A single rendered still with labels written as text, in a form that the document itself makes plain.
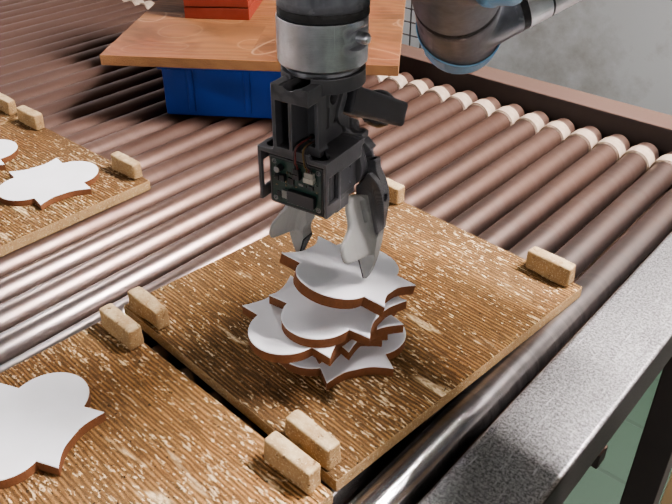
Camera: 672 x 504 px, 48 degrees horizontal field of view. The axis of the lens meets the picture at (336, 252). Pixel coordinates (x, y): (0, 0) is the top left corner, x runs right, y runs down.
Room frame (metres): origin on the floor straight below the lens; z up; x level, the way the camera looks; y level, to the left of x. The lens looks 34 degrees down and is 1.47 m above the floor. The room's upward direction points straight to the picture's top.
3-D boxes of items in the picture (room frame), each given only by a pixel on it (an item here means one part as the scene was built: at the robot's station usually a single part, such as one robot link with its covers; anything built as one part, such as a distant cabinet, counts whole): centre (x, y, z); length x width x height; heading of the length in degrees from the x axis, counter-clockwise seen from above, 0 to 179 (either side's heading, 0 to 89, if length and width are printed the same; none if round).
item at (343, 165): (0.60, 0.01, 1.19); 0.09 x 0.08 x 0.12; 148
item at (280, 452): (0.45, 0.04, 0.95); 0.06 x 0.02 x 0.03; 46
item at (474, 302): (0.70, -0.02, 0.93); 0.41 x 0.35 x 0.02; 134
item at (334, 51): (0.61, 0.01, 1.27); 0.08 x 0.08 x 0.05
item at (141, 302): (0.66, 0.21, 0.95); 0.06 x 0.02 x 0.03; 44
